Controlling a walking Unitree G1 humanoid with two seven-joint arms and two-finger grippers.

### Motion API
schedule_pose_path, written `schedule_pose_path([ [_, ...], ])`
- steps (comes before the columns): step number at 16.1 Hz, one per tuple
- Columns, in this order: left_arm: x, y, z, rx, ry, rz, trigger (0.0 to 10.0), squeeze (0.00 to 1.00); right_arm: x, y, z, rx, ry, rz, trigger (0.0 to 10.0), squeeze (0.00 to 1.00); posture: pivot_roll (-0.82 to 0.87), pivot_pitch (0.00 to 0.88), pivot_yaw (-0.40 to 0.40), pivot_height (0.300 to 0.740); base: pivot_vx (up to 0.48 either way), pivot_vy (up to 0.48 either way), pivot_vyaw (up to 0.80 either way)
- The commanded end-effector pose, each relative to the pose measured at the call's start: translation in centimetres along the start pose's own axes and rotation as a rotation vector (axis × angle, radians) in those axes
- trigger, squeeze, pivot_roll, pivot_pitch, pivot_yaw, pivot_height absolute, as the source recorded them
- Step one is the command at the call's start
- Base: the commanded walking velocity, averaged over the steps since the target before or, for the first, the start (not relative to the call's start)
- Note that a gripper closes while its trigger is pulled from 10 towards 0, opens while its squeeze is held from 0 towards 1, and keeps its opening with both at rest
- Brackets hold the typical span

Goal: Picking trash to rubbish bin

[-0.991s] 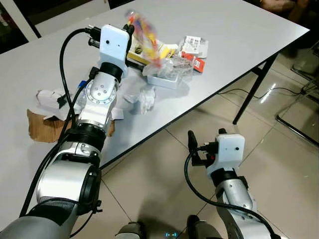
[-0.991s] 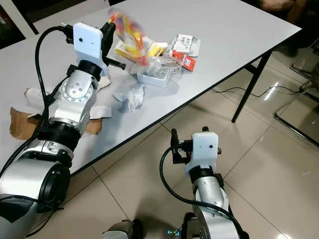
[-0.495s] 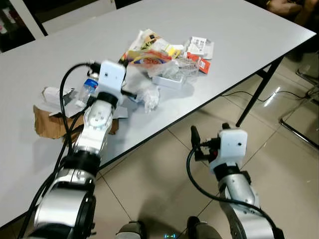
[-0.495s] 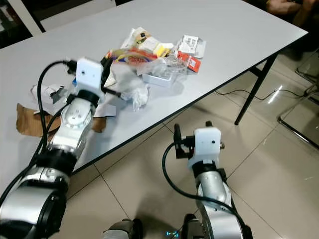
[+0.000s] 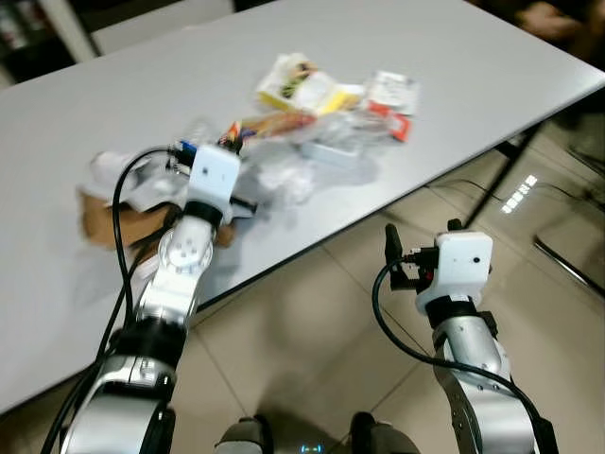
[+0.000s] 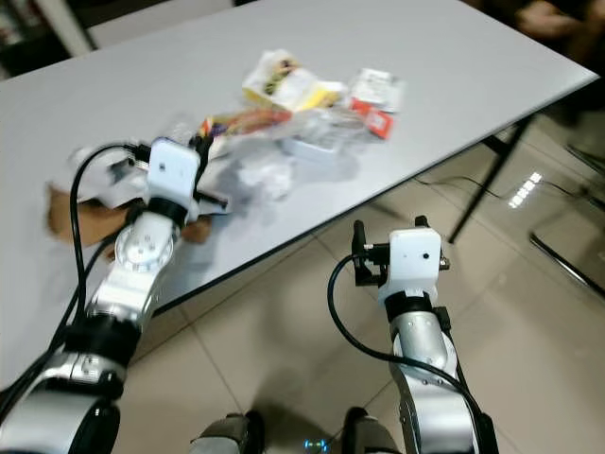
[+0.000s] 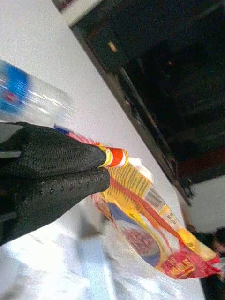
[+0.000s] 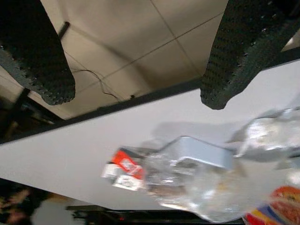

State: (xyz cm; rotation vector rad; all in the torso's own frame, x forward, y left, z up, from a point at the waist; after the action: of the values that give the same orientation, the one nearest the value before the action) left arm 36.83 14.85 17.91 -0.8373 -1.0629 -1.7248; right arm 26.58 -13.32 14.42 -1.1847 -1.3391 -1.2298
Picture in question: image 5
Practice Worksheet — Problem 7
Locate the orange red snack wrapper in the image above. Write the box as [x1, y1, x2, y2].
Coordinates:
[222, 111, 319, 145]

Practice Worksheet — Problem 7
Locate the crumpled clear plastic cup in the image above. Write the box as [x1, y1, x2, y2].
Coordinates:
[253, 142, 320, 206]

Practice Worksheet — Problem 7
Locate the yellow white snack box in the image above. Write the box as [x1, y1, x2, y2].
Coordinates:
[254, 53, 366, 117]

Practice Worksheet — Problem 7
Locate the white packet with red label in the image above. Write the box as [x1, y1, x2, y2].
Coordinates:
[364, 71, 420, 143]

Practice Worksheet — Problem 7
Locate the grey folding table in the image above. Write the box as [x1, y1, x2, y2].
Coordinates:
[0, 0, 605, 414]

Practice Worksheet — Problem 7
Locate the brown paper bag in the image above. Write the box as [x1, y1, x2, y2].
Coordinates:
[78, 184, 237, 250]

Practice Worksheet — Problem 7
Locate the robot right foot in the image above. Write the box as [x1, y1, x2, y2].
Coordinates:
[350, 412, 424, 454]

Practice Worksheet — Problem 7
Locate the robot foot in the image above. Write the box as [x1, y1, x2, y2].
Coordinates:
[216, 416, 276, 454]
[350, 412, 424, 454]

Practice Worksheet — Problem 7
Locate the seated person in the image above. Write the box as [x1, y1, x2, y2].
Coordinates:
[510, 0, 592, 46]

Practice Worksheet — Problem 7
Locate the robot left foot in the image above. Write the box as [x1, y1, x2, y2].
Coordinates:
[216, 416, 276, 454]

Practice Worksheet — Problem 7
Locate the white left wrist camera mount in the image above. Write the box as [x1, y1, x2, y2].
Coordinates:
[185, 144, 244, 224]

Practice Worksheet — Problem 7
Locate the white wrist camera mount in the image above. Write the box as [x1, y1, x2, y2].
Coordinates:
[416, 232, 494, 315]
[185, 144, 244, 224]

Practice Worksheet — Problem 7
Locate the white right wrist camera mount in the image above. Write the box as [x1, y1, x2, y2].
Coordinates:
[416, 232, 494, 315]

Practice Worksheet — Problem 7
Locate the black floor cable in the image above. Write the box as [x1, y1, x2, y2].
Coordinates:
[440, 173, 605, 206]

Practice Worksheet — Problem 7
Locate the metal chair frame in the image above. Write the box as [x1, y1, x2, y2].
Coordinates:
[532, 142, 605, 296]

